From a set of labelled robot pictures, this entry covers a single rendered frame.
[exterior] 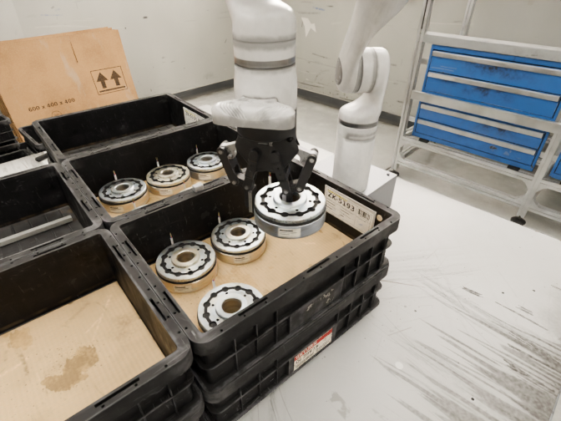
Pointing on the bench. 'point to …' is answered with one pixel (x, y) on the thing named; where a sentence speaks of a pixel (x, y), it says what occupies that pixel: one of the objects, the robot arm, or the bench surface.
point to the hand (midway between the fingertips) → (268, 201)
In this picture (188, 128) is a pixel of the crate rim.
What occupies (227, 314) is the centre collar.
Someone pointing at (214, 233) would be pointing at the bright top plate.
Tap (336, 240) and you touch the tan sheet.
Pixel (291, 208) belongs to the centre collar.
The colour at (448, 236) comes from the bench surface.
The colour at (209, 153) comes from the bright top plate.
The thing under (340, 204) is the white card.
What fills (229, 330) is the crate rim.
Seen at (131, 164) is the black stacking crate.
